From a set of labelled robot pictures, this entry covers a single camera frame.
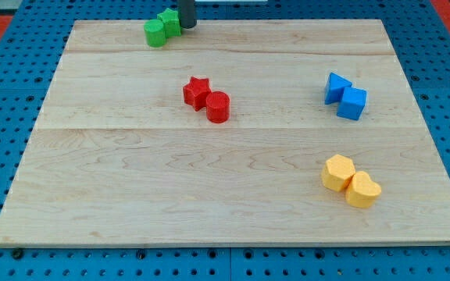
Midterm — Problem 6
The light wooden board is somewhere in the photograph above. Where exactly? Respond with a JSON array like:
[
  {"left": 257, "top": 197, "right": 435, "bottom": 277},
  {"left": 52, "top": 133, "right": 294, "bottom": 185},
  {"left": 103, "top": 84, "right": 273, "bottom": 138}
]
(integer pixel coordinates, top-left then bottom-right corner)
[{"left": 0, "top": 20, "right": 450, "bottom": 248}]

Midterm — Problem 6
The red cylinder block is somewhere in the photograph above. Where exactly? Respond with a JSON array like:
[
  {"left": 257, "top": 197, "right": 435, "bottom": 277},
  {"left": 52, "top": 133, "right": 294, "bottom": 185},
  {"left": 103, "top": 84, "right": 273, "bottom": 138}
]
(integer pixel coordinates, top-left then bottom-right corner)
[{"left": 205, "top": 91, "right": 230, "bottom": 123}]

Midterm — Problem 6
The red star block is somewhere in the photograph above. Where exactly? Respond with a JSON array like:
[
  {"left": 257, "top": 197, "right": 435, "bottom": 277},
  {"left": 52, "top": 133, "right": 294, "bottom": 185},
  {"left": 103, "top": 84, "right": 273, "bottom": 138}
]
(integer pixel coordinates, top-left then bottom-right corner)
[{"left": 182, "top": 76, "right": 211, "bottom": 112}]

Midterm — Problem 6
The yellow hexagon block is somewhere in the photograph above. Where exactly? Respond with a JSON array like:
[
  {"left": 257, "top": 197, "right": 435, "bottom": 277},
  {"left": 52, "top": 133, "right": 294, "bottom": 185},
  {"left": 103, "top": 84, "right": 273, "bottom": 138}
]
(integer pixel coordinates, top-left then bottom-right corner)
[{"left": 321, "top": 154, "right": 356, "bottom": 192}]

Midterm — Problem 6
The blue triangle block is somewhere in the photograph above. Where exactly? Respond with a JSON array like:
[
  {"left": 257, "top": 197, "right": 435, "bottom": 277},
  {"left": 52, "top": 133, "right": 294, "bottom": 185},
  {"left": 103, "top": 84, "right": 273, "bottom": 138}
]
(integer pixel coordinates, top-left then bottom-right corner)
[{"left": 324, "top": 73, "right": 352, "bottom": 105}]

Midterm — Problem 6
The green cylinder block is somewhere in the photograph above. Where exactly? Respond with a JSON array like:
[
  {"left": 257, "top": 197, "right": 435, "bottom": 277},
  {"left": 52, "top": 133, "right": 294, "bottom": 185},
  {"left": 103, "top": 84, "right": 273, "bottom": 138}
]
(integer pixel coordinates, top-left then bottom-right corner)
[{"left": 144, "top": 19, "right": 166, "bottom": 48}]

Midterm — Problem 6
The green star block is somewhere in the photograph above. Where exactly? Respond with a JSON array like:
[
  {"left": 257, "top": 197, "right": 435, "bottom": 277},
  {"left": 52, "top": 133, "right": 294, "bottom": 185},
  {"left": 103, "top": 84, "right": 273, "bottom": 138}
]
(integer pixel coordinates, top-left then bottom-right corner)
[{"left": 157, "top": 8, "right": 181, "bottom": 37}]

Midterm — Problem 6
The blue cube block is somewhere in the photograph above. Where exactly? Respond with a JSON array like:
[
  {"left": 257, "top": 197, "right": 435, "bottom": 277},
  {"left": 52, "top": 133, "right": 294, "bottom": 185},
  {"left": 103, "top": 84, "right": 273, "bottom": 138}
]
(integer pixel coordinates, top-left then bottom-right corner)
[{"left": 337, "top": 87, "right": 367, "bottom": 120}]

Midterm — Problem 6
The yellow heart block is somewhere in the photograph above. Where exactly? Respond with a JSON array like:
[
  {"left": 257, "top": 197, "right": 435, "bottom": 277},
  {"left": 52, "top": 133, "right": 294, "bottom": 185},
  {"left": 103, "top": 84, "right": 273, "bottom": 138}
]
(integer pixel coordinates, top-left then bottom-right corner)
[{"left": 345, "top": 171, "right": 382, "bottom": 208}]

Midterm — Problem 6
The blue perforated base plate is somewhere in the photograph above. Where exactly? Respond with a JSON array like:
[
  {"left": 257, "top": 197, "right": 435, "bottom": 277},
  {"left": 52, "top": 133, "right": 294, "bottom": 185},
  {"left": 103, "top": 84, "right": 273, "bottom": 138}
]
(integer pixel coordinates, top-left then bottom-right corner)
[{"left": 0, "top": 0, "right": 450, "bottom": 280}]

